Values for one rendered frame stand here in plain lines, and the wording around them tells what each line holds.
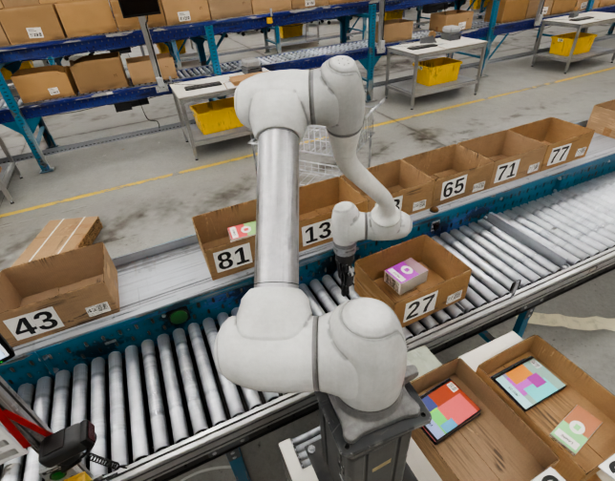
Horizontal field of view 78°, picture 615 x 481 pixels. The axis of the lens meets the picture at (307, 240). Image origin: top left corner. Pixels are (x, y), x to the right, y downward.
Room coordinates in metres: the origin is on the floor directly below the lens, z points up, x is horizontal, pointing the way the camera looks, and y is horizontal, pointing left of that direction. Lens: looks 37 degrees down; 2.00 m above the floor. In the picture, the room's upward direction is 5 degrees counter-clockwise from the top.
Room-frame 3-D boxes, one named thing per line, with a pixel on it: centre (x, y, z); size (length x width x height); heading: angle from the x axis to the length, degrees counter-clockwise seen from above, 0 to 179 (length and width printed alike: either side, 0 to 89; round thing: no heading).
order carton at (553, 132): (2.18, -1.52, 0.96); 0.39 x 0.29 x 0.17; 112
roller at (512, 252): (1.49, -1.01, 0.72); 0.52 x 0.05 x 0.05; 22
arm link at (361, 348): (0.50, -0.10, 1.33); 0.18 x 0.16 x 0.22; 84
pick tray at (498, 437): (0.56, -0.44, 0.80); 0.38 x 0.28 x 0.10; 23
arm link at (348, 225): (1.16, -0.16, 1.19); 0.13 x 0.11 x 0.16; 83
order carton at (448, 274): (1.21, -0.43, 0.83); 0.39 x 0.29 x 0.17; 114
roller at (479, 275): (1.39, -0.77, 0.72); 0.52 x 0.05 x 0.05; 22
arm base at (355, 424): (0.50, -0.13, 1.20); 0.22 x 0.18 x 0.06; 107
